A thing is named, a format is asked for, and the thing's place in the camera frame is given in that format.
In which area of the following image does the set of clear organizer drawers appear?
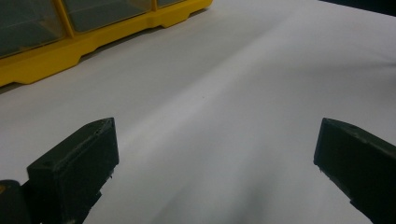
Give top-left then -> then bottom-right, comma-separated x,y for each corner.
0,0 -> 189,60

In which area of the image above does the yellow and black organizer case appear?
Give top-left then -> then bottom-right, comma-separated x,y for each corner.
0,0 -> 215,89

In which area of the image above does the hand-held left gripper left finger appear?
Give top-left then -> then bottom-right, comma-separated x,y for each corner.
26,117 -> 120,224

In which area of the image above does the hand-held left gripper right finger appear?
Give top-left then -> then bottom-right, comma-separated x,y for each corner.
313,117 -> 396,224

